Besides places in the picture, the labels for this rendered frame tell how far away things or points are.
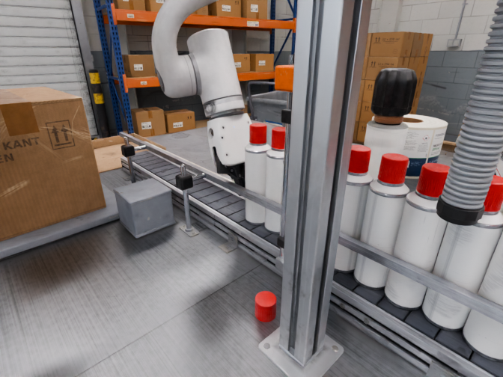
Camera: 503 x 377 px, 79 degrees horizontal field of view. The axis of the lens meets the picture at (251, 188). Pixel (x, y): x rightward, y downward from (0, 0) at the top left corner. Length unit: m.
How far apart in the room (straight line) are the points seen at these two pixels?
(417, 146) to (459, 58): 4.30
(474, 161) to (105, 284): 0.57
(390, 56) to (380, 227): 3.56
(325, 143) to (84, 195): 0.65
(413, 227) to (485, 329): 0.14
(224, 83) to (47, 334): 0.51
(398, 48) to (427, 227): 3.56
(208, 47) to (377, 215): 0.43
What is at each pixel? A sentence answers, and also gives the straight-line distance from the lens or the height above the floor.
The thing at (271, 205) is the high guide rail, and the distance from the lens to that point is 0.55.
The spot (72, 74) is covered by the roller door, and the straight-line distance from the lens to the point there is 4.62.
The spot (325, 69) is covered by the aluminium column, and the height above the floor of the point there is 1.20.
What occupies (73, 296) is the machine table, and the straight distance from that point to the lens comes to 0.63.
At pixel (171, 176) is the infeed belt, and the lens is 0.90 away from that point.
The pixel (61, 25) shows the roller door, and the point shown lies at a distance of 4.62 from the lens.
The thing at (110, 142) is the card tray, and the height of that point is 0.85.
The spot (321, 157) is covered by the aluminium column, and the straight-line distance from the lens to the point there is 0.29.
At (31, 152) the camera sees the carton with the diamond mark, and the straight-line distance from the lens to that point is 0.77.
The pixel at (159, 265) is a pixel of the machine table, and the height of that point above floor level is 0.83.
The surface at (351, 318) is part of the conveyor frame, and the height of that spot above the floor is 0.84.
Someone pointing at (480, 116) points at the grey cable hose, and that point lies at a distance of 0.29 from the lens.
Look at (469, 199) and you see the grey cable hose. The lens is 0.31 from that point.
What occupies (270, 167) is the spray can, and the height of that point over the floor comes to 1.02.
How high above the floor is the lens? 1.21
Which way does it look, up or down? 24 degrees down
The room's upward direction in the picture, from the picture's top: straight up
